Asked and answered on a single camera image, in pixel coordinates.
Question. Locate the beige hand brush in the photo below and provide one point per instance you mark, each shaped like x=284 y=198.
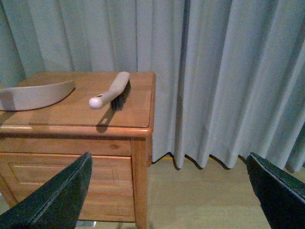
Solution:
x=116 y=95

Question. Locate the grey curtain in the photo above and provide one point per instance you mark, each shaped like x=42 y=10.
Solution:
x=230 y=74

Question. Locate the beige plastic dustpan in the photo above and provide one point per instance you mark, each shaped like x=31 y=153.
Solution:
x=34 y=97

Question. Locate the wooden nightstand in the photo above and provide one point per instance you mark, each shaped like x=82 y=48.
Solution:
x=36 y=145

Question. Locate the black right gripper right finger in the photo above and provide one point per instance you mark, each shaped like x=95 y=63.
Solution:
x=281 y=196

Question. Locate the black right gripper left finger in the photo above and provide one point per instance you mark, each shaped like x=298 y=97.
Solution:
x=55 y=205

